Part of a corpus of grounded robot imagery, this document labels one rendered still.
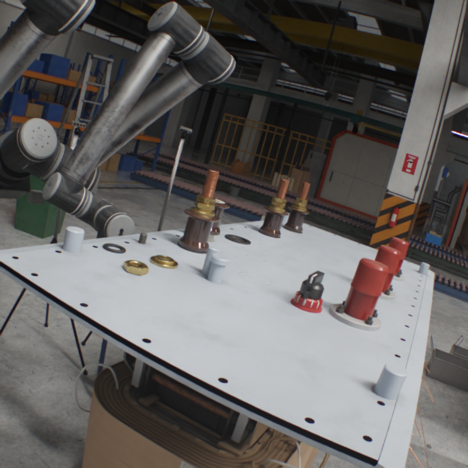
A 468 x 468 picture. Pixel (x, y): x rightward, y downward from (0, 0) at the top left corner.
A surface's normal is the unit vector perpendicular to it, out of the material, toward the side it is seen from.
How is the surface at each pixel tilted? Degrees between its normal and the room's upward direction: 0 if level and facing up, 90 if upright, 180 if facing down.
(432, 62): 90
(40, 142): 60
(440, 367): 90
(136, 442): 90
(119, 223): 90
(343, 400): 0
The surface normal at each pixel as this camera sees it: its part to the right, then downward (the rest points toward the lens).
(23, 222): -0.18, 0.24
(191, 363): 0.26, -0.94
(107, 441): -0.56, 0.04
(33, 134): 0.79, -0.18
